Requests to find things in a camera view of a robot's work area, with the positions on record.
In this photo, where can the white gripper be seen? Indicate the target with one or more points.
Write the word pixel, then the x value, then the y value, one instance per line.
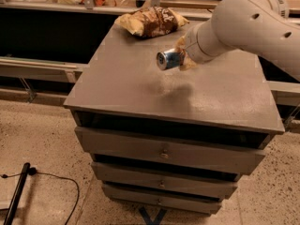
pixel 191 48

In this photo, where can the grey drawer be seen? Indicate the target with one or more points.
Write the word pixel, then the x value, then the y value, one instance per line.
pixel 163 180
pixel 201 155
pixel 161 199

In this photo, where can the grey drawer cabinet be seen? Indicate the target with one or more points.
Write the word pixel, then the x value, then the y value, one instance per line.
pixel 225 102

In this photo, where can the black pole on floor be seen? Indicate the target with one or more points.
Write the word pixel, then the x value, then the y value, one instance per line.
pixel 17 194

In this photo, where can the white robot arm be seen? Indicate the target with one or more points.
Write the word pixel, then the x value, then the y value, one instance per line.
pixel 254 26

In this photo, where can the blue silver redbull can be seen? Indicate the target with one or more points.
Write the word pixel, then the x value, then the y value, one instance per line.
pixel 170 59

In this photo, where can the brown yellow chip bag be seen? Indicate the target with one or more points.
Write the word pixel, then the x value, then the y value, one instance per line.
pixel 151 22

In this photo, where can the metal shelf rail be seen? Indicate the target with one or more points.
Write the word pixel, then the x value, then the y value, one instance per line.
pixel 44 70

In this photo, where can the top grey drawer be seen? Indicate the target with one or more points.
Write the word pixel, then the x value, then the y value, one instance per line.
pixel 201 155

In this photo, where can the middle grey drawer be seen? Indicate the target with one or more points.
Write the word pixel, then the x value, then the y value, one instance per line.
pixel 163 180

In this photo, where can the bottom grey drawer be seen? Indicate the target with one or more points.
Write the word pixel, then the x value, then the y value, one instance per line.
pixel 161 199

